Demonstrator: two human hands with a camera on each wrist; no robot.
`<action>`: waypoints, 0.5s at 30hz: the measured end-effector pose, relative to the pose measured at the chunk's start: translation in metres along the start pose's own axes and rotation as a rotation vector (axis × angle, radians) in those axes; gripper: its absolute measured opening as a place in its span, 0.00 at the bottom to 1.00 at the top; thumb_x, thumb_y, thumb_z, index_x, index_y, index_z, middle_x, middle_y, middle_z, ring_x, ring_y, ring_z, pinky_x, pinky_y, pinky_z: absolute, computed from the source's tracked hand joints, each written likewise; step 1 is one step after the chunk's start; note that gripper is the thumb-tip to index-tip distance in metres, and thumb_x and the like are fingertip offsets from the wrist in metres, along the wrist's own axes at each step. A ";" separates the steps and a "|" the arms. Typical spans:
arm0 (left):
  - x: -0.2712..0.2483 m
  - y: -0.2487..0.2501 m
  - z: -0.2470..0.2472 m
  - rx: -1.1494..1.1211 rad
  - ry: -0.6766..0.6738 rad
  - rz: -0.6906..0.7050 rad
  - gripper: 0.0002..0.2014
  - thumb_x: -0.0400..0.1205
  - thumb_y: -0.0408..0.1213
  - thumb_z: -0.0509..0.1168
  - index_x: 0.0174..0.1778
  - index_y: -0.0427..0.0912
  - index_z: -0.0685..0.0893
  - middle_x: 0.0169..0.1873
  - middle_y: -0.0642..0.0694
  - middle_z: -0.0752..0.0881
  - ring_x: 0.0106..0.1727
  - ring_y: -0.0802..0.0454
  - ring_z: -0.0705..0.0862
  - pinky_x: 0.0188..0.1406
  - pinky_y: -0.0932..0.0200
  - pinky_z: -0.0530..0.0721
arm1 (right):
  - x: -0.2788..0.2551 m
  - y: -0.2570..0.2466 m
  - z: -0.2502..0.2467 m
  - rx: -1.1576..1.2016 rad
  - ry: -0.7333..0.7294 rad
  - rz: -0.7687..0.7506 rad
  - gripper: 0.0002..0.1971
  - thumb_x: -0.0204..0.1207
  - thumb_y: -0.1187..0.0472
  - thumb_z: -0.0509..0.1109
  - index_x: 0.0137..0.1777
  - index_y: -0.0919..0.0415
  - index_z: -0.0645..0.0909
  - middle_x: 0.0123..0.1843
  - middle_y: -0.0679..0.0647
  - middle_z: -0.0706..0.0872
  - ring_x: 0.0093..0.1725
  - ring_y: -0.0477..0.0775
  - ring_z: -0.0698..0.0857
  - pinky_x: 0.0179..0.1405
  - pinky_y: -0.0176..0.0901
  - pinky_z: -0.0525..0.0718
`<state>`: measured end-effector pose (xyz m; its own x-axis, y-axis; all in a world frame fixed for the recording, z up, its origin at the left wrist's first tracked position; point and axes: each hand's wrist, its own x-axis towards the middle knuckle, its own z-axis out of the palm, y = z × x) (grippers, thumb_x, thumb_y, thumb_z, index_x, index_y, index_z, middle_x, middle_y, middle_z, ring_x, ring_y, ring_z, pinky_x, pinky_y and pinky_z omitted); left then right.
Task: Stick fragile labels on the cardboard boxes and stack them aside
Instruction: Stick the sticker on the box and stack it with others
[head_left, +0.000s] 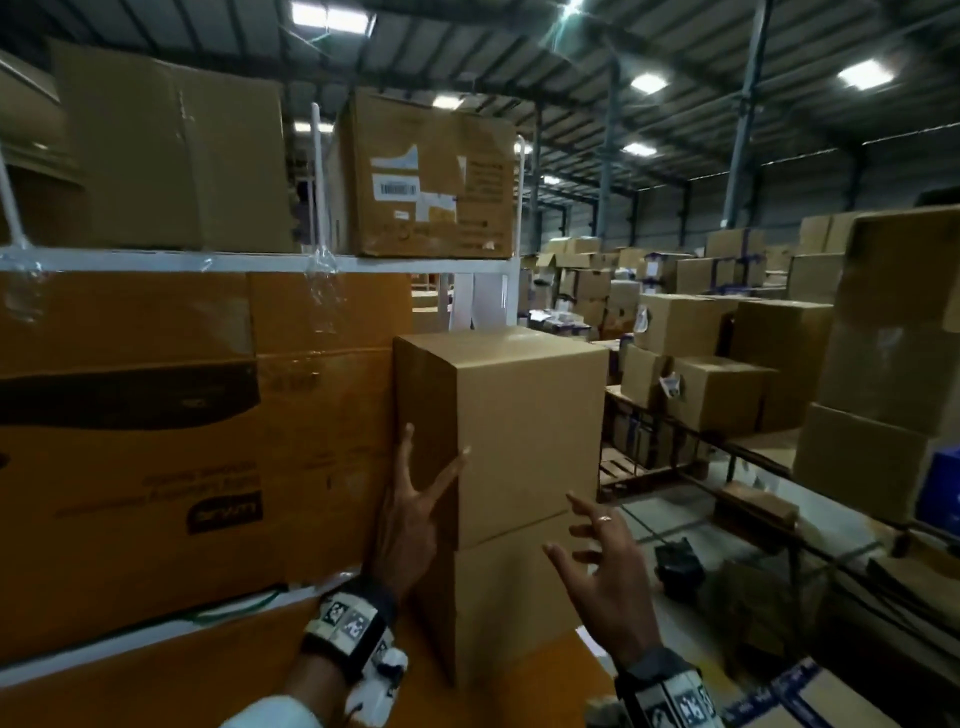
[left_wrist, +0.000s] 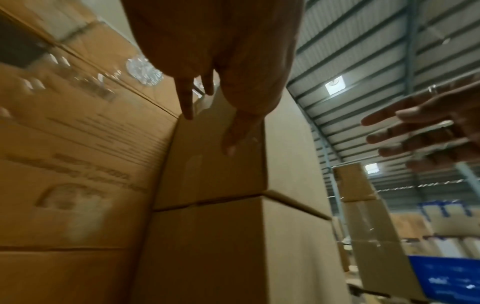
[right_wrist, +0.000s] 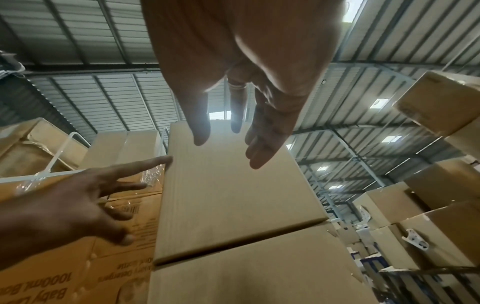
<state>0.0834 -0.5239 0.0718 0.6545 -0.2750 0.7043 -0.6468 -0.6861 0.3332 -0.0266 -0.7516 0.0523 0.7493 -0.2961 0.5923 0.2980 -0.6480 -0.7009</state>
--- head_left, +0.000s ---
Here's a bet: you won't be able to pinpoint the person's right hand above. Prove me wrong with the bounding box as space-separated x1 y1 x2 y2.
541 491 665 670

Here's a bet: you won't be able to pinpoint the person's left hand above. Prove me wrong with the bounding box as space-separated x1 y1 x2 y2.
365 423 472 600

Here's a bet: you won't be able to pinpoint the medium taped cardboard box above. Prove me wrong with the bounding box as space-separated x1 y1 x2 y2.
414 512 601 688

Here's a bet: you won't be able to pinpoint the squarish taped cardboard box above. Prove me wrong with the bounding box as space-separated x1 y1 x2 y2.
393 326 610 550

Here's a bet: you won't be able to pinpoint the person's left forearm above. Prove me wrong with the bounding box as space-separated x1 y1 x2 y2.
287 654 348 714

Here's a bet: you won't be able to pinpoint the cardboard box dark tape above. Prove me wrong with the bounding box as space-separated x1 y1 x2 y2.
719 658 901 728

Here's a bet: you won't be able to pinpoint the person's white sleeve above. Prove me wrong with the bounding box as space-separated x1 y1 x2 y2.
221 693 324 728

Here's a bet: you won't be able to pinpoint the pile of distant cardboard boxes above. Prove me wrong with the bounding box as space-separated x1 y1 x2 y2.
517 202 960 526

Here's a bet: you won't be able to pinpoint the plastic wrapped cardboard box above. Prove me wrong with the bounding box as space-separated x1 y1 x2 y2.
0 271 414 376

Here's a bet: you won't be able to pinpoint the brown cardboard box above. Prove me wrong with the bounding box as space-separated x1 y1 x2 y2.
0 52 85 247
52 41 295 254

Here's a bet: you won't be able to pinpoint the black crumpled bag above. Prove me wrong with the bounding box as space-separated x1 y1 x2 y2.
653 538 706 601

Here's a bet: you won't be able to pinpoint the left wrist tracker band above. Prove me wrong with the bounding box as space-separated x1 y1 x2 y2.
299 575 399 684

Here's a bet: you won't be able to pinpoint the wrist tracker band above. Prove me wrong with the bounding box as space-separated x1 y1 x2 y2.
614 648 725 728
299 575 399 684

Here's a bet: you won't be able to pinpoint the right wrist tracker band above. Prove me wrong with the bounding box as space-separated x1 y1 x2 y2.
614 648 725 728

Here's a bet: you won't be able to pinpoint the dark metal storage rack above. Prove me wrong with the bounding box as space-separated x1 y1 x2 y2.
599 382 960 676

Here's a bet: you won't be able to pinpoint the white paper sheets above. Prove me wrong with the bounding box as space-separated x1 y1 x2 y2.
446 273 513 331

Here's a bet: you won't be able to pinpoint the blue plastic crate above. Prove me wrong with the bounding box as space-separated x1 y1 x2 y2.
916 446 960 538

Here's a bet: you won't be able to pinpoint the grey steel column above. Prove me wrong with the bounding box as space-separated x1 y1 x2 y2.
719 0 775 231
594 58 622 238

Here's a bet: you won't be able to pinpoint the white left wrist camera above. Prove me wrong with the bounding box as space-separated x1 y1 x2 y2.
344 633 411 718

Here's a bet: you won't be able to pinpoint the green cable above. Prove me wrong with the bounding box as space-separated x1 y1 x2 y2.
172 588 292 628

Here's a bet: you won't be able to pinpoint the wooden shelf unit white frame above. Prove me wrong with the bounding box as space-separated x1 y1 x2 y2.
0 101 528 691

